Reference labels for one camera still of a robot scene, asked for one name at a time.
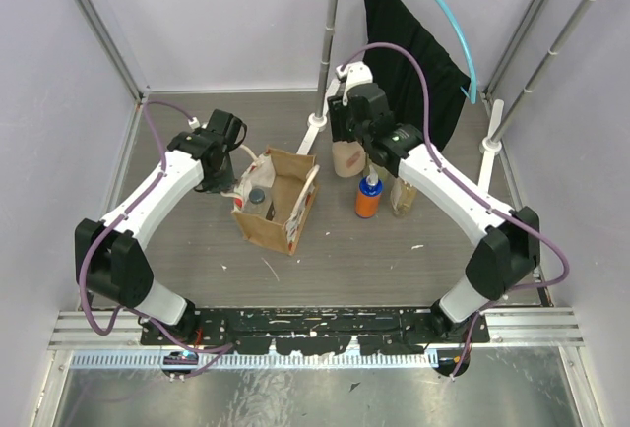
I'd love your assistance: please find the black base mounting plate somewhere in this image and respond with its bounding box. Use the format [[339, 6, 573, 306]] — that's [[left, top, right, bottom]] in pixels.
[[166, 306, 490, 356]]

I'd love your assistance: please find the silver clothes rack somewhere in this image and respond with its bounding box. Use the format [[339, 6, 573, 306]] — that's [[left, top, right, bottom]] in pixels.
[[294, 0, 624, 202]]

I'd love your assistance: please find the aluminium frame rail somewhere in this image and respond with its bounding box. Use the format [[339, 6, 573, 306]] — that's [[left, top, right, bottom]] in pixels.
[[48, 306, 585, 350]]

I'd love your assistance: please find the cream round cap bottle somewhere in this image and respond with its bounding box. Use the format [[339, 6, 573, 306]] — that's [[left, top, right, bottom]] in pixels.
[[363, 159, 390, 184]]

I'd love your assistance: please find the blue clothes hanger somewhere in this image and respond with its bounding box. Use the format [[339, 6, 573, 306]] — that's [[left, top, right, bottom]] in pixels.
[[434, 0, 478, 104]]

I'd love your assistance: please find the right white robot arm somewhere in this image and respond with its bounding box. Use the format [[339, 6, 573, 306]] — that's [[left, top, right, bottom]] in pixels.
[[326, 81, 540, 342]]

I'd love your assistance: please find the beige pump dispenser bottle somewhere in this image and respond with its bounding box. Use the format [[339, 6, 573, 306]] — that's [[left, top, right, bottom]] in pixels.
[[332, 141, 366, 178]]

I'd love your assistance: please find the clear amber liquid bottle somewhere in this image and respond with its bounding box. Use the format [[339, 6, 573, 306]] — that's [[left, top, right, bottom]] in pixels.
[[390, 177, 417, 217]]

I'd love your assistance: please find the grey cap small bottle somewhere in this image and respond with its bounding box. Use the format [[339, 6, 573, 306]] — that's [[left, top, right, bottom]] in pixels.
[[243, 186, 269, 218]]

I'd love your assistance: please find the black hanging cloth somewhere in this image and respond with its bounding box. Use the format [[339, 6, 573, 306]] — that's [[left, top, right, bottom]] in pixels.
[[363, 0, 470, 151]]

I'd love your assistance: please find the orange bottle blue cap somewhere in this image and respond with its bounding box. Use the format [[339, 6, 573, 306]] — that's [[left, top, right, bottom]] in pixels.
[[355, 173, 383, 218]]

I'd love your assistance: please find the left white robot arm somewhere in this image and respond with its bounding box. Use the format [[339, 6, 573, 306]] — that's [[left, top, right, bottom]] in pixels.
[[75, 109, 247, 344]]

